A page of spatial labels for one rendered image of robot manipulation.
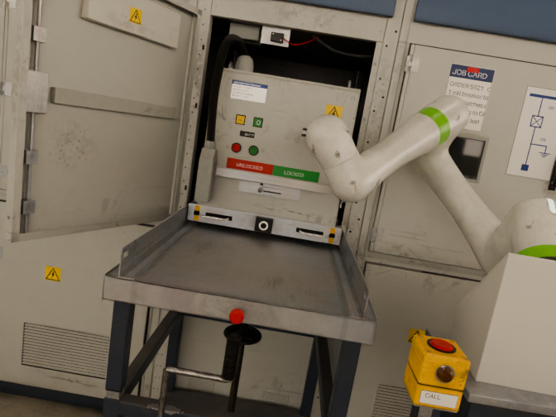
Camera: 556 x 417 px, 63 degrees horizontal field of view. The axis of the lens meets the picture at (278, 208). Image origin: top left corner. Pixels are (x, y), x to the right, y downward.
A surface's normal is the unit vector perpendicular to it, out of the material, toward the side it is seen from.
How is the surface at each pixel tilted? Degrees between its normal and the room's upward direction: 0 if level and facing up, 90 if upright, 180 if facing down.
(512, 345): 90
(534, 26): 90
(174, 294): 90
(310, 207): 90
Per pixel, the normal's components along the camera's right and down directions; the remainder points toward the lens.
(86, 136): 0.86, 0.22
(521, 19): -0.05, 0.17
